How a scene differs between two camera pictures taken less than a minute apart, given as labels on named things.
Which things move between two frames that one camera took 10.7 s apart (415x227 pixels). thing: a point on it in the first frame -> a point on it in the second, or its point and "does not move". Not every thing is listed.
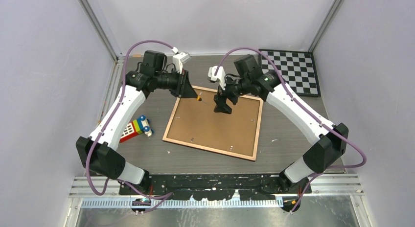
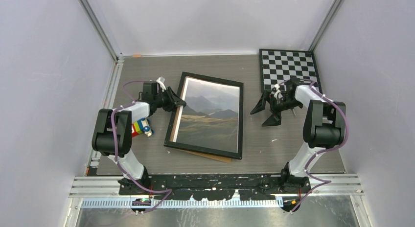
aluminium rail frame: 105,191 does not move
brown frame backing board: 195,123 -> 220,158
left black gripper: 186,90 -> 173,101
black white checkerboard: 298,68 does not move
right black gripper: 220,101 -> 274,120
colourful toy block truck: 141,125 does not move
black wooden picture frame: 209,148 -> 201,149
